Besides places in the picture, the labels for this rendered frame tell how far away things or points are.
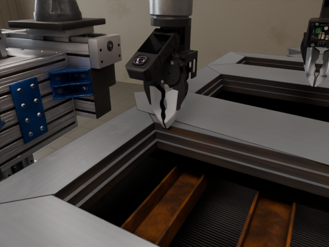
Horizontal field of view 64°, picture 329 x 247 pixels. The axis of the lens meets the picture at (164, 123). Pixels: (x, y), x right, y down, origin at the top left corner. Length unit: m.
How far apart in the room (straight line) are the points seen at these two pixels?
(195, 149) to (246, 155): 0.10
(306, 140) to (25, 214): 0.47
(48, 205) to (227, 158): 0.32
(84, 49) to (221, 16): 2.49
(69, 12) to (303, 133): 0.76
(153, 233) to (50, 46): 0.68
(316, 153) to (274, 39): 2.71
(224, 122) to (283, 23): 2.64
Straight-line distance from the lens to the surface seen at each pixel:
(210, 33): 3.27
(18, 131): 0.85
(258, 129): 0.57
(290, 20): 3.17
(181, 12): 0.47
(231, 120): 0.59
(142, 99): 0.69
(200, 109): 0.63
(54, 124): 0.93
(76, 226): 0.35
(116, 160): 0.47
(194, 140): 0.53
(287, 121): 0.62
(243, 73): 0.98
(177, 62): 0.48
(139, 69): 0.42
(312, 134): 0.59
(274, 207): 0.67
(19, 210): 0.39
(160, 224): 0.59
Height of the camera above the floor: 1.11
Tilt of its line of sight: 26 degrees down
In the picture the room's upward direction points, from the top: straight up
